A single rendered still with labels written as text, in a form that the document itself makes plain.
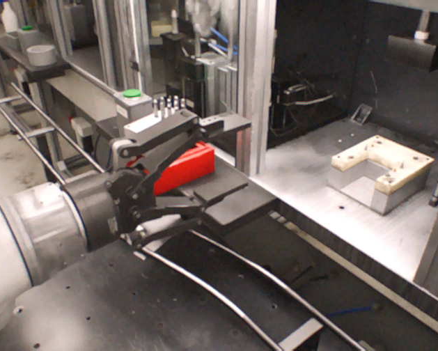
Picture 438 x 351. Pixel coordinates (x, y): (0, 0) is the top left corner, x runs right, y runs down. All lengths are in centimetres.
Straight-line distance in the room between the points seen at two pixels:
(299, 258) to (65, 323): 59
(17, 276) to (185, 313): 56
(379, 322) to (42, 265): 82
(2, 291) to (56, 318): 56
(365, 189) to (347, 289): 30
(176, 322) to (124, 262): 22
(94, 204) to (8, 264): 9
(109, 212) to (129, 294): 56
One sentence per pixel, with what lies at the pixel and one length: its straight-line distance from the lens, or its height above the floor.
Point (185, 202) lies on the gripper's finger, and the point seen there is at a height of 109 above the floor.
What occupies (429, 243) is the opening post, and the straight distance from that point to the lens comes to 67.
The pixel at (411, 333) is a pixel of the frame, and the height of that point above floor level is 62.
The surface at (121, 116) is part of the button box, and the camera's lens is 100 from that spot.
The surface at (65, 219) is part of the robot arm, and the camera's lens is 41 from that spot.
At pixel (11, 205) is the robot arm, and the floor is 117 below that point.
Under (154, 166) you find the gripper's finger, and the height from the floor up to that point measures 116.
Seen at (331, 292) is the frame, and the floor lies 57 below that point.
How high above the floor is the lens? 139
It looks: 33 degrees down
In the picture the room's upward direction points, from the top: straight up
